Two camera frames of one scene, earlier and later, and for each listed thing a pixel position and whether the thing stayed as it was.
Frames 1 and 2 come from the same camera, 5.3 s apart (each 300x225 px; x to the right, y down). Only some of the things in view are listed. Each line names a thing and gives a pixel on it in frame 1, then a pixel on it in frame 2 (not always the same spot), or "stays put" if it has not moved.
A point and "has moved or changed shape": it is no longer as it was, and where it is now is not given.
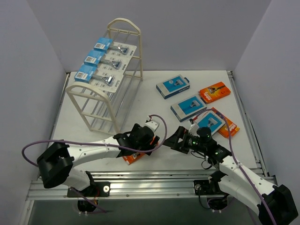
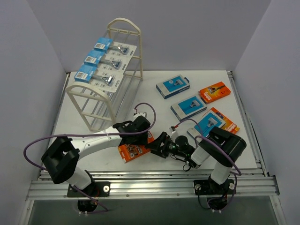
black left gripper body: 151,142 to 135,139
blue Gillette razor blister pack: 107,45 stays put
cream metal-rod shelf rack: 103,110 stays put
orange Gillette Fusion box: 130,158 has moved or changed shape
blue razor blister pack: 99,59 stays put
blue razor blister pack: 109,81 stays put
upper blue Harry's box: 173,86 stays put
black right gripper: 182,139 to 162,144
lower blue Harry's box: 188,108 stays put
